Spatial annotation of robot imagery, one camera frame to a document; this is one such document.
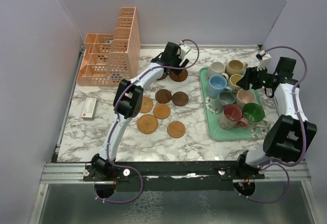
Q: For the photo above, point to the peach mesh file organizer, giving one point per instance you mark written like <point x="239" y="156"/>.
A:
<point x="109" y="58"/>

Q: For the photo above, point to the small silver card box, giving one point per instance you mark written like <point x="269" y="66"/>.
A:
<point x="89" y="108"/>

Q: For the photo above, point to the white cream mug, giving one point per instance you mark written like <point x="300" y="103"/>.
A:
<point x="217" y="68"/>

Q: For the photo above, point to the red pink mug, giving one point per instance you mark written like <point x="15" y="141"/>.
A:
<point x="231" y="117"/>

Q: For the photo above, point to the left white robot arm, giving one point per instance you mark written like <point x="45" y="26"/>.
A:
<point x="128" y="100"/>

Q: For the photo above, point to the light blue mug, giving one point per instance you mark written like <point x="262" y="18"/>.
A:
<point x="217" y="84"/>

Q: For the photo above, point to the dark brown wooden coaster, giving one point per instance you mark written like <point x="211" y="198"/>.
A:
<point x="163" y="96"/>

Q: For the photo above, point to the dark walnut coaster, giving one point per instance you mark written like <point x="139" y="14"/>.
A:
<point x="180" y="98"/>

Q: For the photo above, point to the yellow mug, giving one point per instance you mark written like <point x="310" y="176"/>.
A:
<point x="232" y="83"/>

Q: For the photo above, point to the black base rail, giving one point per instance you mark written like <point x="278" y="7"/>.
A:
<point x="167" y="176"/>

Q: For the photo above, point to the light wooden front coaster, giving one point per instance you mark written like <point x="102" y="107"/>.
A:
<point x="176" y="129"/>

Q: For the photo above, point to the woven rattan coaster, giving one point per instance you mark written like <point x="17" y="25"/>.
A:
<point x="147" y="105"/>
<point x="147" y="124"/>

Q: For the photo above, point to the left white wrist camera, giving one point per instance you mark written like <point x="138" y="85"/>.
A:
<point x="184" y="49"/>

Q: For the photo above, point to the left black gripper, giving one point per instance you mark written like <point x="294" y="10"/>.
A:
<point x="179" y="60"/>

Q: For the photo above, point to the beige speckled mug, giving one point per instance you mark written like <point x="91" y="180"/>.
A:
<point x="235" y="67"/>

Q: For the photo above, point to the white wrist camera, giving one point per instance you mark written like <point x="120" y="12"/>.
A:
<point x="264" y="60"/>
<point x="184" y="49"/>

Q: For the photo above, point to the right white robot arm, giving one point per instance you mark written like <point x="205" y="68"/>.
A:
<point x="289" y="138"/>

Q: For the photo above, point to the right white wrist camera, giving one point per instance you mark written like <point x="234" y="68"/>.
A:
<point x="264" y="60"/>

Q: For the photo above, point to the light wooden coaster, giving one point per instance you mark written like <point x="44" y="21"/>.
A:
<point x="162" y="111"/>
<point x="176" y="129"/>

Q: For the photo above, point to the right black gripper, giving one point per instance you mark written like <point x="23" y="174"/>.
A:
<point x="251" y="76"/>

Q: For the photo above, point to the brown ringed wooden coaster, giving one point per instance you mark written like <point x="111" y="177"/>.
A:
<point x="163" y="77"/>

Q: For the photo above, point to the green mug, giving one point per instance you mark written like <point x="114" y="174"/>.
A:
<point x="255" y="115"/>

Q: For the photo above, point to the grey mug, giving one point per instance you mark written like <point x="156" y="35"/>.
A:
<point x="223" y="99"/>

